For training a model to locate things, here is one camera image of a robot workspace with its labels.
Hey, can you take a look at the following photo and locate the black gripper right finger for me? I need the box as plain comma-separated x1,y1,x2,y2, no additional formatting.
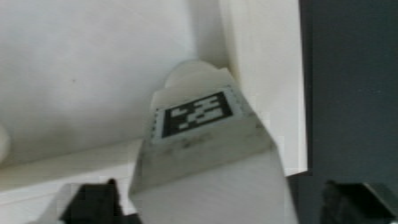
320,181,398,224

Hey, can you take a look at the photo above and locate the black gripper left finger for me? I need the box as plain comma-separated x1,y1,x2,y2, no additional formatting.
41,179,130,224

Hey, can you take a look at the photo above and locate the white table leg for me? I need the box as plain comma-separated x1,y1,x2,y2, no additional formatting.
130,60,299,224

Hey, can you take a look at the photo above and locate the white square tabletop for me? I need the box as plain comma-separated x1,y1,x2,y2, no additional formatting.
0,0,307,224

